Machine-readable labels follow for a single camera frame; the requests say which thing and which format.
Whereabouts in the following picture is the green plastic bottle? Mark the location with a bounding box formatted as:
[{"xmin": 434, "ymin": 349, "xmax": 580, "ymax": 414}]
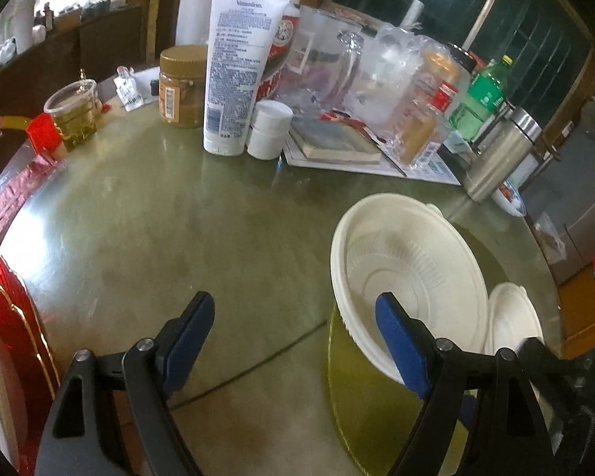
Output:
[{"xmin": 449, "ymin": 56, "xmax": 514, "ymax": 142}]

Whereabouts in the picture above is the dark wooden cabinet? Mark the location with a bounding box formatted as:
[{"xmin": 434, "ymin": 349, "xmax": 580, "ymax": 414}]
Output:
[{"xmin": 0, "ymin": 5, "xmax": 150, "ymax": 125}]

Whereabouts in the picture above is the white disposable bowl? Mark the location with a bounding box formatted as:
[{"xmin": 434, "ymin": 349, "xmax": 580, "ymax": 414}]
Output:
[
  {"xmin": 485, "ymin": 282, "xmax": 545, "ymax": 400},
  {"xmin": 330, "ymin": 193, "xmax": 490, "ymax": 388}
]

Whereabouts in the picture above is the small red scalloped plate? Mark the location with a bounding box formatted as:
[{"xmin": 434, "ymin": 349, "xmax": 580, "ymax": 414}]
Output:
[{"xmin": 0, "ymin": 285, "xmax": 61, "ymax": 397}]

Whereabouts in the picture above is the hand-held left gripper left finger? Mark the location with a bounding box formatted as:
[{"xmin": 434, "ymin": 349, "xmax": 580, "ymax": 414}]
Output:
[{"xmin": 34, "ymin": 292, "xmax": 215, "ymax": 476}]

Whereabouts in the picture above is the small white jar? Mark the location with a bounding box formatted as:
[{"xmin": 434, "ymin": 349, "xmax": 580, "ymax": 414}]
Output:
[{"xmin": 246, "ymin": 100, "xmax": 294, "ymax": 160}]

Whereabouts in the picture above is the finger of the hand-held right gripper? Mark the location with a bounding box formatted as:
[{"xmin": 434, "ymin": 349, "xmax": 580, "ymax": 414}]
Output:
[{"xmin": 518, "ymin": 337, "xmax": 595, "ymax": 476}]

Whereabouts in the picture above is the red tissue packet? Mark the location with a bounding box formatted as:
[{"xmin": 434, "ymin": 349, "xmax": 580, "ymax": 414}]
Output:
[{"xmin": 0, "ymin": 154, "xmax": 56, "ymax": 250}]

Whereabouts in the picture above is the brown wooden box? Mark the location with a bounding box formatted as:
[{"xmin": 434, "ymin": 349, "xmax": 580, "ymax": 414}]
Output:
[{"xmin": 558, "ymin": 263, "xmax": 595, "ymax": 359}]

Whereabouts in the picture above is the stainless steel thermos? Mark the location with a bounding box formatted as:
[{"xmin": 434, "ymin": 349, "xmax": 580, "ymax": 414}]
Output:
[{"xmin": 463, "ymin": 107, "xmax": 543, "ymax": 202}]

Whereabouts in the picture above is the red plastic cup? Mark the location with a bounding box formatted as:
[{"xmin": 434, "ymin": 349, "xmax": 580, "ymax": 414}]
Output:
[{"xmin": 26, "ymin": 114, "xmax": 61, "ymax": 158}]

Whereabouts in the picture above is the dark barred window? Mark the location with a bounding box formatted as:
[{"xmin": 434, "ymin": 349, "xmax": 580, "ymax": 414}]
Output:
[{"xmin": 300, "ymin": 0, "xmax": 595, "ymax": 110}]

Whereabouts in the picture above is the glass pitcher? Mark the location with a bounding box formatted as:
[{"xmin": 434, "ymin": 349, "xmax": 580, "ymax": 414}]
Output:
[{"xmin": 278, "ymin": 5, "xmax": 374, "ymax": 116}]

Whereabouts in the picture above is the printed paper sheet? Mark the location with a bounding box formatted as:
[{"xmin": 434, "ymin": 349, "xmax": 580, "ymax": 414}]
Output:
[{"xmin": 280, "ymin": 131, "xmax": 462, "ymax": 186}]

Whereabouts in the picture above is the red-capped white bottle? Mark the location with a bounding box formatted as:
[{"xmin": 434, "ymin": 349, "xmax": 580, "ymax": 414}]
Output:
[{"xmin": 255, "ymin": 0, "xmax": 303, "ymax": 102}]

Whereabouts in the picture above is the amber jar in plastic bag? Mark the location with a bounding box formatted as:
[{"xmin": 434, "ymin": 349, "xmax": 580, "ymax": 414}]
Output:
[{"xmin": 399, "ymin": 44, "xmax": 478, "ymax": 168}]

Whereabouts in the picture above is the white tumbler with green handle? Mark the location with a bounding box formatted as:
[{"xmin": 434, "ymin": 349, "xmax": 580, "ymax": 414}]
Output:
[{"xmin": 10, "ymin": 0, "xmax": 36, "ymax": 54}]

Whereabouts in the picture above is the clear cup of tea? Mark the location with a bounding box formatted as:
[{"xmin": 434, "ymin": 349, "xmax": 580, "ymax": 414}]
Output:
[{"xmin": 44, "ymin": 79, "xmax": 103, "ymax": 153}]

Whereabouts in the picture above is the white printed sachet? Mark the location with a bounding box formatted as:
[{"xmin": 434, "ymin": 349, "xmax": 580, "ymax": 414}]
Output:
[{"xmin": 115, "ymin": 66, "xmax": 146, "ymax": 111}]

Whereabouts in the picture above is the small patterned dish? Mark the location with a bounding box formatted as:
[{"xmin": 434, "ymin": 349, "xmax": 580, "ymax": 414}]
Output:
[{"xmin": 493, "ymin": 178, "xmax": 527, "ymax": 217}]

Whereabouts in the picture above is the peanut butter jar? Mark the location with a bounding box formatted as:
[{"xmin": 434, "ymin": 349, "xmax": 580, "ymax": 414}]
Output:
[{"xmin": 159, "ymin": 46, "xmax": 209, "ymax": 129}]

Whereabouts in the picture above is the worn book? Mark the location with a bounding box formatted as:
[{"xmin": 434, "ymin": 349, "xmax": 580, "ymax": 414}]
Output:
[{"xmin": 290, "ymin": 120, "xmax": 382, "ymax": 164}]

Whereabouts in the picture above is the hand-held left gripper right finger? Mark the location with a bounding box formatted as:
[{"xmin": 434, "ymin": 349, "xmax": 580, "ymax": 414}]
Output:
[{"xmin": 375, "ymin": 292, "xmax": 559, "ymax": 476}]

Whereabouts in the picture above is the clear plastic wrapper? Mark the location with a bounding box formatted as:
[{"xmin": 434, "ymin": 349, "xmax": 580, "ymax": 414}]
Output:
[{"xmin": 532, "ymin": 213, "xmax": 569, "ymax": 265}]

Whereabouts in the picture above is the gold round placemat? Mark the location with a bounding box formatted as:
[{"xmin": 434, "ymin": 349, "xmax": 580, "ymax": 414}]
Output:
[{"xmin": 326, "ymin": 302, "xmax": 478, "ymax": 476}]

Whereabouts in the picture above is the clear plastic roll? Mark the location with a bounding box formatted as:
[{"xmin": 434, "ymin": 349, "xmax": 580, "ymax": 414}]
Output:
[{"xmin": 401, "ymin": 0, "xmax": 423, "ymax": 29}]

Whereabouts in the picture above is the white lotion tube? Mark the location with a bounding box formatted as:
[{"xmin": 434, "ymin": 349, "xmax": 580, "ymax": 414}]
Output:
[{"xmin": 203, "ymin": 0, "xmax": 289, "ymax": 156}]

